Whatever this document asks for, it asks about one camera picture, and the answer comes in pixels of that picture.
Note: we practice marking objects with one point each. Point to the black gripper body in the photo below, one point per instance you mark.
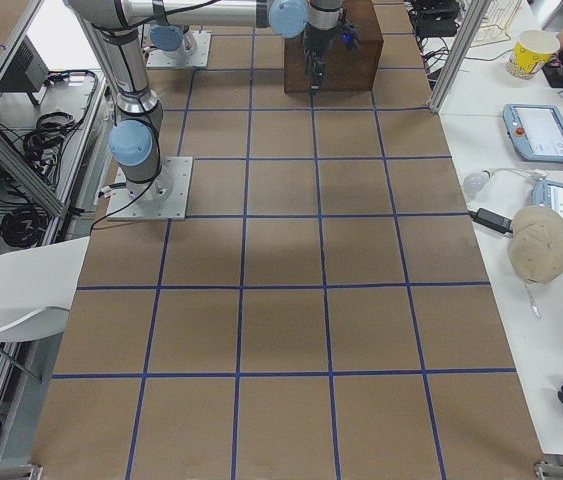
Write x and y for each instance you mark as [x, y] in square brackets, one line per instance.
[317, 42]

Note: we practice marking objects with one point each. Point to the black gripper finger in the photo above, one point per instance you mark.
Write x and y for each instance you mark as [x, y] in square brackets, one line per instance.
[312, 73]
[320, 72]

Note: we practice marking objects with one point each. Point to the dark wooden drawer cabinet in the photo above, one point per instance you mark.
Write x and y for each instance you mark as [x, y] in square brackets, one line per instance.
[345, 70]

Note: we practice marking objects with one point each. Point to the white light bulb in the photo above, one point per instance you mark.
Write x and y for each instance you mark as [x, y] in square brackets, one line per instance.
[475, 182]

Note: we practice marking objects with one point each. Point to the yellow popcorn bucket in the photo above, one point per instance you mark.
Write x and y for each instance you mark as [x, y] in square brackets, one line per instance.
[533, 49]

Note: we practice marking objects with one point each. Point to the upper teach pendant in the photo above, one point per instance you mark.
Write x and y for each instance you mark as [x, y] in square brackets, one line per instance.
[535, 131]

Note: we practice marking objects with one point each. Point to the black power adapter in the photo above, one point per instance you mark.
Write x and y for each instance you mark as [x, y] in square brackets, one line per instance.
[491, 220]

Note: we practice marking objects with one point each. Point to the beige baseball cap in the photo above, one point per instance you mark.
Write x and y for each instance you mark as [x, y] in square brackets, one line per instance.
[536, 248]

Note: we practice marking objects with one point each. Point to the grey control box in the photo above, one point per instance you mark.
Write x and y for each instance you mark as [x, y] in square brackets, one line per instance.
[26, 73]

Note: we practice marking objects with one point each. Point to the white plastic chair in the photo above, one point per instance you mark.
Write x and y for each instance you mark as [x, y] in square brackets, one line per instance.
[37, 288]

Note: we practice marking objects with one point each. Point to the aluminium frame post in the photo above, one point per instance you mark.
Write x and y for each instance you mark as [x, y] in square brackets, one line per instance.
[465, 36]

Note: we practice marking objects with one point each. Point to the wire rack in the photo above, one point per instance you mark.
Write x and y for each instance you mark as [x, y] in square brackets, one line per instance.
[496, 23]

